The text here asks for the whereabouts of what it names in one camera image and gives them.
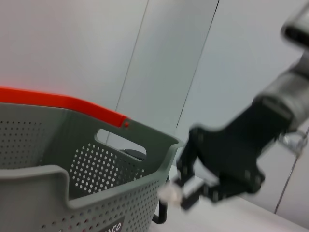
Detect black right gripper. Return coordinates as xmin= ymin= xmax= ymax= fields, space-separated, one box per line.
xmin=173 ymin=96 xmax=293 ymax=211

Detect white translucent toy brick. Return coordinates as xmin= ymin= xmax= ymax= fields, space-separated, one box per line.
xmin=159 ymin=185 xmax=183 ymax=206

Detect grey perforated storage basket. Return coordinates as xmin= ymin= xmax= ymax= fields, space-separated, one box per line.
xmin=0 ymin=102 xmax=184 ymax=232

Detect glass pitcher with black handle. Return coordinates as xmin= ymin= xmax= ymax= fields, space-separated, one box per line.
xmin=119 ymin=148 xmax=170 ymax=225

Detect right arm cable with plug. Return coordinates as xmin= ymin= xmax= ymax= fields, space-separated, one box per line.
xmin=277 ymin=128 xmax=309 ymax=159

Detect orange basket carry handle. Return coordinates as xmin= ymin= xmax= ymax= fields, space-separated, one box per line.
xmin=0 ymin=86 xmax=133 ymax=128

